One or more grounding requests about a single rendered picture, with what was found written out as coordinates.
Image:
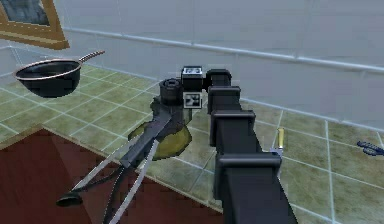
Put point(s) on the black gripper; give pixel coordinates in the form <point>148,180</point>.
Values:
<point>170,91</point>

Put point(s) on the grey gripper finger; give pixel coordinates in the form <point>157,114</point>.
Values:
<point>140,181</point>
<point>100,166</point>

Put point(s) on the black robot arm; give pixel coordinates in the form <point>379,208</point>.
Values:
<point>246,180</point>

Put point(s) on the olive green plate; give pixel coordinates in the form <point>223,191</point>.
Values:
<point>173,145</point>

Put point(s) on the black pan with copper rim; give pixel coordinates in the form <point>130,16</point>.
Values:
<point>50,81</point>

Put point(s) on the wooden framed picture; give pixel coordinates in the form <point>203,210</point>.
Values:
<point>40,33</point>

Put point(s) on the blue utensil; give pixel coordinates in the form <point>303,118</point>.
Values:
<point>370,148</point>

